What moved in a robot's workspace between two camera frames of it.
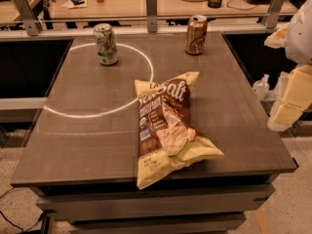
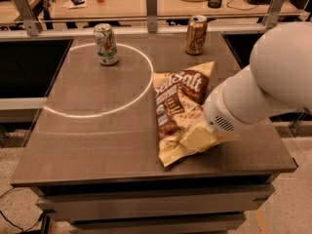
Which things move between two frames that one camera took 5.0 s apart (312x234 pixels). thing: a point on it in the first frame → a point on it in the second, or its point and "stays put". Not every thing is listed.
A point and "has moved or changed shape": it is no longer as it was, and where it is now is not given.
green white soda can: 105,44 stays put
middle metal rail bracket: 151,11 stays put
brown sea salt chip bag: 169,139 has moved or changed shape
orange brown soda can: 196,31 stays put
